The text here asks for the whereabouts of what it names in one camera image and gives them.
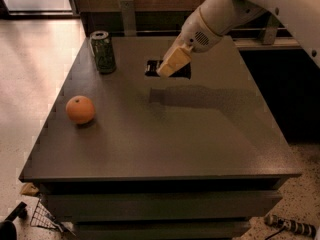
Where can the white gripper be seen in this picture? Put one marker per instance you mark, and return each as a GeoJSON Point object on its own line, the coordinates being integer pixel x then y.
{"type": "Point", "coordinates": [197, 36]}

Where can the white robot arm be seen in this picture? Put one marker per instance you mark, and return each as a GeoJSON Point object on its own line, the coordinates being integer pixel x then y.
{"type": "Point", "coordinates": [300, 17]}

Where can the green soda can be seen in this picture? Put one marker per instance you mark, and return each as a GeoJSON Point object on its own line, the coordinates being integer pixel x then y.
{"type": "Point", "coordinates": [102, 50]}

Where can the grey drawer cabinet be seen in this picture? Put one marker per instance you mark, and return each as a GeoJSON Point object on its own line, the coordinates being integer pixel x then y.
{"type": "Point", "coordinates": [171, 158]}

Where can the orange fruit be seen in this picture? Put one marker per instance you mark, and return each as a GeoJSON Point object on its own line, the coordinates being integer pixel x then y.
{"type": "Point", "coordinates": [80, 109]}

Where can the striped power strip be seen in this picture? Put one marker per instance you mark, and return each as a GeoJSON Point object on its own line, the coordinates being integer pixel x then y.
{"type": "Point", "coordinates": [293, 226]}

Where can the yellow paper scrap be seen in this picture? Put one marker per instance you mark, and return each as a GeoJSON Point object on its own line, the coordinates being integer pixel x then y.
{"type": "Point", "coordinates": [29, 189]}

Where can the black object on floor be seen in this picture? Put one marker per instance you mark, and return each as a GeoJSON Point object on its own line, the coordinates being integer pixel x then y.
{"type": "Point", "coordinates": [7, 228]}

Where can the left metal bracket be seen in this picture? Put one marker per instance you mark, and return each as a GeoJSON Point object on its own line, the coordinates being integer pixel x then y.
{"type": "Point", "coordinates": [128, 17]}

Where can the metal bracket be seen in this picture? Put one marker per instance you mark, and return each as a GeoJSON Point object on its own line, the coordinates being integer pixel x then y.
{"type": "Point", "coordinates": [128, 17]}
{"type": "Point", "coordinates": [268, 34]}

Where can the right metal bracket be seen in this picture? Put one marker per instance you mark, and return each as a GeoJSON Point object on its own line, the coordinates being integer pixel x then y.
{"type": "Point", "coordinates": [268, 34]}

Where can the wire basket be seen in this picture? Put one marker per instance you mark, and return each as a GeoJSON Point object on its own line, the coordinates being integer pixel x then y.
{"type": "Point", "coordinates": [42, 218]}

